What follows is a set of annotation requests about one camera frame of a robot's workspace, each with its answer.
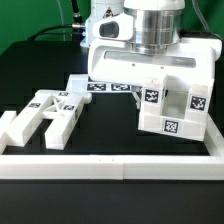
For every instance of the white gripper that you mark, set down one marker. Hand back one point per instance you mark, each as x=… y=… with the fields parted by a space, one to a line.
x=135 y=45

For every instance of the white chair seat piece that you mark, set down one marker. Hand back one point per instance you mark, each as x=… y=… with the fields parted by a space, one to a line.
x=172 y=121

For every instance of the white chair back frame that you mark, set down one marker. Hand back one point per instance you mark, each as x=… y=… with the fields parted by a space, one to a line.
x=61 y=107

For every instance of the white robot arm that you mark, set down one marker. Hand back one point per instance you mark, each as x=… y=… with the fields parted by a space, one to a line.
x=144 y=46

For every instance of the robot base column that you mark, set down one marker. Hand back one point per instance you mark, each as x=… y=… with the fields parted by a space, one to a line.
x=100 y=9

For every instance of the white marker sheet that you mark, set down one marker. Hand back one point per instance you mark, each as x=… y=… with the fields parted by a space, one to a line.
x=83 y=83

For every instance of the white obstacle wall bar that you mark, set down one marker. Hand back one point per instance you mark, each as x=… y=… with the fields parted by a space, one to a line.
x=111 y=167

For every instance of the white right side wall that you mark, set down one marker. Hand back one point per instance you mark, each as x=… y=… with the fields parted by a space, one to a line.
x=213 y=140

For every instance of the white wall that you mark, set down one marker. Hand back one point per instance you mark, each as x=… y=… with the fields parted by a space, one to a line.
x=213 y=140
x=5 y=120

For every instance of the white left side wall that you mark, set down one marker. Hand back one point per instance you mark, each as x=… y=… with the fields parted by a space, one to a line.
x=5 y=120

